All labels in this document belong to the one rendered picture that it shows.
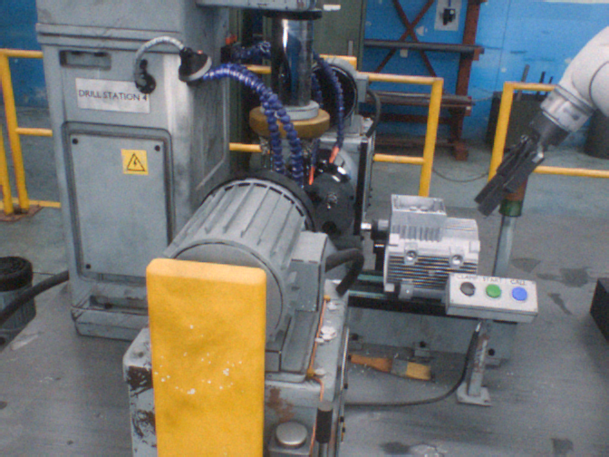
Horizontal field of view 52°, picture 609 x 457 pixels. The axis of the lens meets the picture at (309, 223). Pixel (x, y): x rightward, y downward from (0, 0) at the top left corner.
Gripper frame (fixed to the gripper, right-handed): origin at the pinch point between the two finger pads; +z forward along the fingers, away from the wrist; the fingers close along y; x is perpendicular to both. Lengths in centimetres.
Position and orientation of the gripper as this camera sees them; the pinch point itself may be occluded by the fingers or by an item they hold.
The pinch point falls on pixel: (489, 197)
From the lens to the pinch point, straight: 140.8
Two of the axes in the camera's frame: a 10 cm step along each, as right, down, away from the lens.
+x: 8.3, 5.5, 1.1
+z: -5.4, 7.4, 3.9
